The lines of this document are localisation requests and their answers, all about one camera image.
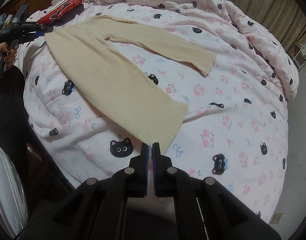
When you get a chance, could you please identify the cream ribbed knit sweater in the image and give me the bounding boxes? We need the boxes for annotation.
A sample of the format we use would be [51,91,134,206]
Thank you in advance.
[45,15,216,152]

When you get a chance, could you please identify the person's left hand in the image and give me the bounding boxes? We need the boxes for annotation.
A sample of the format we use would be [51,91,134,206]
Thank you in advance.
[0,42,17,69]

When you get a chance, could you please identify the red number jersey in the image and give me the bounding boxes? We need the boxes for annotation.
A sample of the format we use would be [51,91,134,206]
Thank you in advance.
[37,0,84,25]

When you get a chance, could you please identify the pink cat print bedsheet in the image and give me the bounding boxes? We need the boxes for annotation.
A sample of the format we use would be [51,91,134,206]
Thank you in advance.
[22,0,290,224]

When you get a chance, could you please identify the pink cat print duvet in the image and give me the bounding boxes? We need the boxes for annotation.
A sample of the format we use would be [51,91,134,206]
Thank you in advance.
[52,0,299,102]

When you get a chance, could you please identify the beige curtain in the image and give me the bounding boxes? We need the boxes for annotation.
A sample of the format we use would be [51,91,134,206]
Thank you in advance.
[230,0,306,51]

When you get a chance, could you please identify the wall power socket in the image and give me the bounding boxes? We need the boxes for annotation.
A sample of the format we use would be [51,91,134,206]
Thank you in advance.
[270,213,283,224]

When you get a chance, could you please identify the white wire rack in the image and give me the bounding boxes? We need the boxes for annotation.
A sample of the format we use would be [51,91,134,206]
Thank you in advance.
[289,42,306,71]

